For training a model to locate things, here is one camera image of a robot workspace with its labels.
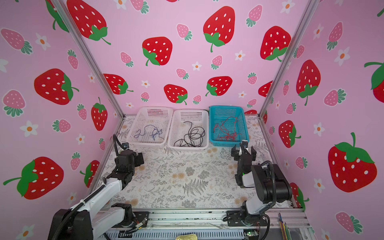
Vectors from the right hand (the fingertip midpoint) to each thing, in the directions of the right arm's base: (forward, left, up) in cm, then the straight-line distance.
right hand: (245, 146), depth 90 cm
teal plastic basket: (+33, +17, -6) cm, 38 cm away
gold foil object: (-48, +26, -5) cm, 55 cm away
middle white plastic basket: (+27, +32, -5) cm, 42 cm away
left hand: (-14, +68, +1) cm, 69 cm away
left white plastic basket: (+14, +68, -6) cm, 70 cm away
